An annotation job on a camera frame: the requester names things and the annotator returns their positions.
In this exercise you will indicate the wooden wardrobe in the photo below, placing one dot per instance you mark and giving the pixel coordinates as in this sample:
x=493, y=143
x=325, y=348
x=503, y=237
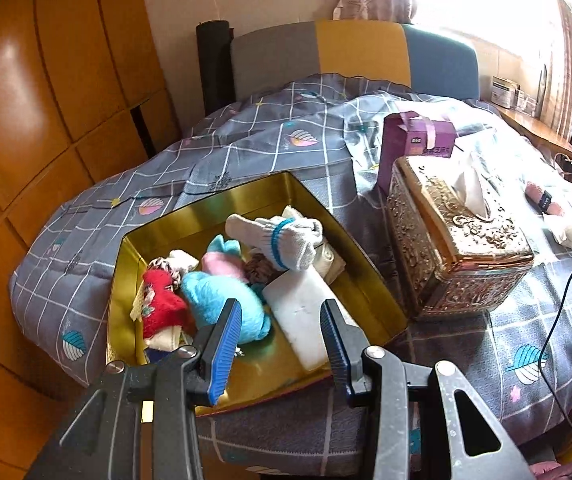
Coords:
x=41, y=85

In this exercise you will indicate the pink sock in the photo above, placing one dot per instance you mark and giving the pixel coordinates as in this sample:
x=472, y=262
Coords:
x=226, y=265

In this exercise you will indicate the white plastic packet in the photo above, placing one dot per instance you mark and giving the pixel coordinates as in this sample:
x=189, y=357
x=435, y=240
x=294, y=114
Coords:
x=563, y=232

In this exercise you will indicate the grey yellow blue headboard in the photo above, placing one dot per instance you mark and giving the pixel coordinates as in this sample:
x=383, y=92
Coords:
x=355, y=50

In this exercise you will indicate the white tissue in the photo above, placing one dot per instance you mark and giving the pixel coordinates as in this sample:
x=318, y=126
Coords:
x=470, y=190

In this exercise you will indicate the small pale box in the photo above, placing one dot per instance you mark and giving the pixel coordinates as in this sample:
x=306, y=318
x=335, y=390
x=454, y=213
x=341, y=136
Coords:
x=526, y=104

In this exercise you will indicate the white knit work glove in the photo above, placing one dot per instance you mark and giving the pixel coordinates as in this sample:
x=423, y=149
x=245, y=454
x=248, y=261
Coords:
x=291, y=245

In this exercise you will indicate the gold embossed tissue box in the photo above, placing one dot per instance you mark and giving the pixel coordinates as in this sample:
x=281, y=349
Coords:
x=465, y=250

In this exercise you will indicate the brown satin scrunchie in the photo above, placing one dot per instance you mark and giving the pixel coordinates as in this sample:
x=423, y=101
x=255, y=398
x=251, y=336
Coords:
x=261, y=270

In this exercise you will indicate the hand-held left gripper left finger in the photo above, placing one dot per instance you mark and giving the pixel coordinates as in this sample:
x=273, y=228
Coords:
x=226, y=350

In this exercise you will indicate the white box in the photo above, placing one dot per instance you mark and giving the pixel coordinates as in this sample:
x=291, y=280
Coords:
x=504, y=91

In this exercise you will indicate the wooden desk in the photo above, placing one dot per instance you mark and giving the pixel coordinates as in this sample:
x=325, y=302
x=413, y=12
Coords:
x=530, y=125

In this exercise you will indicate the white foam pad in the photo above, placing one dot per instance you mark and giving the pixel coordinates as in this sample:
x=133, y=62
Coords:
x=301, y=310

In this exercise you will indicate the black rolled mat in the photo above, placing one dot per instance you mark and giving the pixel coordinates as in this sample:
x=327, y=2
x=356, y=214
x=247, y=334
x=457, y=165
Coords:
x=214, y=65

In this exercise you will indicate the purple cardboard box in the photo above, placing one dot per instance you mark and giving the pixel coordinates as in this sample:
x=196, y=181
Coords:
x=405, y=145

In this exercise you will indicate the pink towel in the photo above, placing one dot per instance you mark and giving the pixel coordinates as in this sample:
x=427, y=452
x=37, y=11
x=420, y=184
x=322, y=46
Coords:
x=533, y=191

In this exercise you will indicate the red patterned sock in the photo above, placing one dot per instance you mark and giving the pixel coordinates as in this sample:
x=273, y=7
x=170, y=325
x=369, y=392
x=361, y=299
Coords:
x=163, y=305

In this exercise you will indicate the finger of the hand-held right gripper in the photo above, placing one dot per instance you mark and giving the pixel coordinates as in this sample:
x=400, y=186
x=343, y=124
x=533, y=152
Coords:
x=568, y=164

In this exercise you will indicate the light blue fluffy sock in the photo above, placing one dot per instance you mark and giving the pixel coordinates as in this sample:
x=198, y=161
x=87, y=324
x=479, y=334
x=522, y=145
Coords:
x=216, y=300

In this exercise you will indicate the grey checked quilt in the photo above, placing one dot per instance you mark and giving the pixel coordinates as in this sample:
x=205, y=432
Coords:
x=266, y=150

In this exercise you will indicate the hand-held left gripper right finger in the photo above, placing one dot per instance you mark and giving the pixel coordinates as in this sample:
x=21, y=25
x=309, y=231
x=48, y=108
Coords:
x=336, y=350

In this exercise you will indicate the gold metal tin box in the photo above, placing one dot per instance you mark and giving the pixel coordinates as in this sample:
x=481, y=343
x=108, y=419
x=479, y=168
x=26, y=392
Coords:
x=206, y=215

